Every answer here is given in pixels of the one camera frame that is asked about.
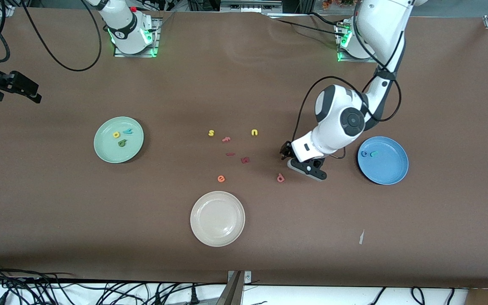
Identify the pink letter p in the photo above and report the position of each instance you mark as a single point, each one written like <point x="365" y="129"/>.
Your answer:
<point x="278" y="175"/>

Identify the green letter g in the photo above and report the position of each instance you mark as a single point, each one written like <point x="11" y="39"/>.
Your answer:
<point x="120" y="144"/>

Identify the teal letter y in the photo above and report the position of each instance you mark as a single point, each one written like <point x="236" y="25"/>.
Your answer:
<point x="128" y="131"/>

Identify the blue plate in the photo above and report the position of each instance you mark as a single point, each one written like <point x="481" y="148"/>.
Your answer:
<point x="388" y="167"/>

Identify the beige plate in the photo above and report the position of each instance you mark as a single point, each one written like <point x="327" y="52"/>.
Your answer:
<point x="217" y="219"/>

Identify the small white paper scrap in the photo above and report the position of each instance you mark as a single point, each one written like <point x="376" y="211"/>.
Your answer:
<point x="361" y="237"/>

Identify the light green plate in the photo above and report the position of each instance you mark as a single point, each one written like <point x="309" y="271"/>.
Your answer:
<point x="108" y="148"/>

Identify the grey metal bar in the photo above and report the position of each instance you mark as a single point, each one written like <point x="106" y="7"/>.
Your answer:
<point x="231" y="292"/>

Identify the black power plug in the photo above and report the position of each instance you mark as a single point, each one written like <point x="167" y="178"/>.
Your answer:
<point x="193" y="296"/>

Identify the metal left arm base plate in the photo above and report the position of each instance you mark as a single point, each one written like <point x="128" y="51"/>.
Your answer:
<point x="347" y="59"/>

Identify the small metal bracket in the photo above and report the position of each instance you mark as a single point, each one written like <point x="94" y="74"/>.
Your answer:
<point x="248" y="277"/>

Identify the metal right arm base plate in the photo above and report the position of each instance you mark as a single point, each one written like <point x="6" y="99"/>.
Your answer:
<point x="156" y="29"/>

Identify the aluminium frame profile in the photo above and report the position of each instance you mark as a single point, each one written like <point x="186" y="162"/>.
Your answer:
<point x="248" y="6"/>

